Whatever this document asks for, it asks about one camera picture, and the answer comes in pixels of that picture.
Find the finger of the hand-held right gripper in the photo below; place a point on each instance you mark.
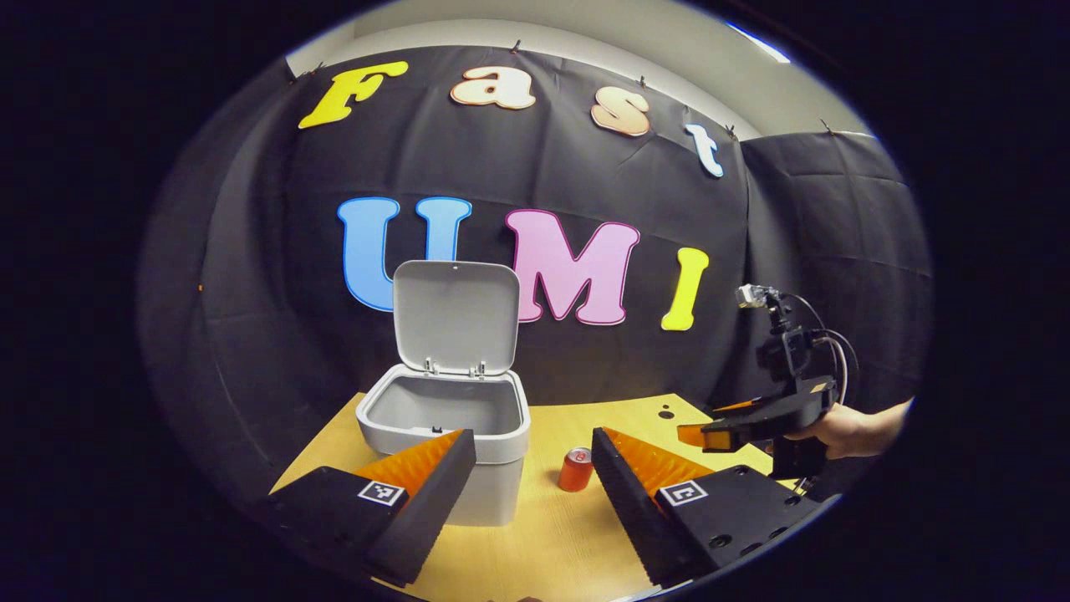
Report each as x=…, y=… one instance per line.
x=752, y=426
x=740, y=405

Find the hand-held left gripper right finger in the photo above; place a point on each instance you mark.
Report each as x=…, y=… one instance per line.
x=631, y=510

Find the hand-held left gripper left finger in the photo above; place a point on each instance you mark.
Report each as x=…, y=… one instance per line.
x=435, y=510

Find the red pop can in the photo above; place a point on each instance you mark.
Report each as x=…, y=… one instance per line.
x=575, y=472

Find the white desktop garbage bin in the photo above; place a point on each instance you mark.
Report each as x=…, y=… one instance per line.
x=456, y=318

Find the black backdrop cloth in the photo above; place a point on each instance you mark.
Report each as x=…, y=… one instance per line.
x=585, y=167

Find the ceiling light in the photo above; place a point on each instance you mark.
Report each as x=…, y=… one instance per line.
x=765, y=46

